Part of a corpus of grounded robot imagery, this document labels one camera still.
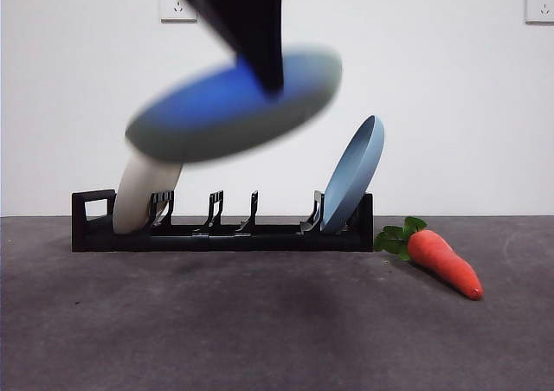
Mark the green round plate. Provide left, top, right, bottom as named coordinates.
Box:
left=124, top=43, right=344, bottom=165

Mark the orange carrot with green leaves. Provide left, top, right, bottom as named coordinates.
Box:
left=373, top=216, right=485, bottom=302

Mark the blue round plate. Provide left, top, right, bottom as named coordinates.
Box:
left=319, top=114, right=386, bottom=235

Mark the white round plate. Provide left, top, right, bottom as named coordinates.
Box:
left=112, top=153, right=184, bottom=236

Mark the black plate rack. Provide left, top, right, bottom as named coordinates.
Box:
left=71, top=188, right=374, bottom=253

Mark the white wall socket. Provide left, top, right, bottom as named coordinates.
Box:
left=160, top=0, right=198, bottom=23
left=525, top=0, right=554, bottom=25

